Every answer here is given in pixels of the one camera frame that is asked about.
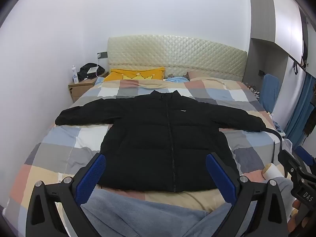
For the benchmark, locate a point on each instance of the light blue pillow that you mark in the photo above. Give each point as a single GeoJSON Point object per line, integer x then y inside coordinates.
{"type": "Point", "coordinates": [176, 79]}

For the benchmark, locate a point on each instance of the person's grey pants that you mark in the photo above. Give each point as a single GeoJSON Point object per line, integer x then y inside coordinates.
{"type": "Point", "coordinates": [138, 214]}

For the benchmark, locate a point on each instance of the white tablet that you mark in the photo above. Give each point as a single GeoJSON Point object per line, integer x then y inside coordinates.
{"type": "Point", "coordinates": [92, 69]}

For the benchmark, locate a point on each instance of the black bag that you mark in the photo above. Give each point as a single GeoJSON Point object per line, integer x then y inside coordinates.
{"type": "Point", "coordinates": [84, 72]}

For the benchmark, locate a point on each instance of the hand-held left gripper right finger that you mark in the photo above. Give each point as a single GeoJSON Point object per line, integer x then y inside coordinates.
{"type": "Point", "coordinates": [222, 177]}

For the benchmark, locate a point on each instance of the blue towel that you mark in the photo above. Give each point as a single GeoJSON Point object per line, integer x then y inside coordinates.
{"type": "Point", "coordinates": [269, 91]}

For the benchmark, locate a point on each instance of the checked bed blanket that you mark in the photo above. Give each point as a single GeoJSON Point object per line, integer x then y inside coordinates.
{"type": "Point", "coordinates": [49, 153]}

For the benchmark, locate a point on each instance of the grey wall socket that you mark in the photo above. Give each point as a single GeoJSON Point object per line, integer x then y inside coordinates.
{"type": "Point", "coordinates": [102, 55]}

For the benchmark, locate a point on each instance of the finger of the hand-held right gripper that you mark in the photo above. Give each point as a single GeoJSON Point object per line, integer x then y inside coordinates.
{"type": "Point", "coordinates": [290, 164]}
{"type": "Point", "coordinates": [305, 155]}

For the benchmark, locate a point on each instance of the pink pillow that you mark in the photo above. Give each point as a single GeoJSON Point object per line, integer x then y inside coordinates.
{"type": "Point", "coordinates": [209, 77]}

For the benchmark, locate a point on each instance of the black puffer jacket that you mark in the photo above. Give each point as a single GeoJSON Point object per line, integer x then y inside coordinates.
{"type": "Point", "coordinates": [148, 140]}

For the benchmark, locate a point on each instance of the grey white wardrobe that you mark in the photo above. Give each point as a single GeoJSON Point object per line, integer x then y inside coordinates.
{"type": "Point", "coordinates": [279, 12]}

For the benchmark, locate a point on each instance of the white cylindrical object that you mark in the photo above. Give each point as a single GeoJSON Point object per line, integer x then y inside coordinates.
{"type": "Point", "coordinates": [272, 170]}

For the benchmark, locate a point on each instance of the blue curtain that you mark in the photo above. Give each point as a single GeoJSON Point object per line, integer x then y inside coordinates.
{"type": "Point", "coordinates": [302, 108]}

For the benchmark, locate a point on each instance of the person's right hand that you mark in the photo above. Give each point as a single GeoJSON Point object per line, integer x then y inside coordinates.
{"type": "Point", "coordinates": [295, 205]}

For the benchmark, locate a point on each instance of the yellow pillow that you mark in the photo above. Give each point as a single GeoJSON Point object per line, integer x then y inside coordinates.
{"type": "Point", "coordinates": [133, 73]}

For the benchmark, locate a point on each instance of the cream quilted headboard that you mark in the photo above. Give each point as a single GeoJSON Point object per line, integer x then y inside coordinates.
{"type": "Point", "coordinates": [177, 51]}

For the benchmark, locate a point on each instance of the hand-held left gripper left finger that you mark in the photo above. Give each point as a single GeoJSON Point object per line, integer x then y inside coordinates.
{"type": "Point", "coordinates": [92, 172]}

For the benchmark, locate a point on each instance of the white plastic bottle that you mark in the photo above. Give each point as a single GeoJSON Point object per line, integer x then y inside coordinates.
{"type": "Point", "coordinates": [75, 75]}

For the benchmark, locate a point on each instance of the wooden nightstand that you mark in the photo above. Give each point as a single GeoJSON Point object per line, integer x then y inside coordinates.
{"type": "Point", "coordinates": [79, 88]}

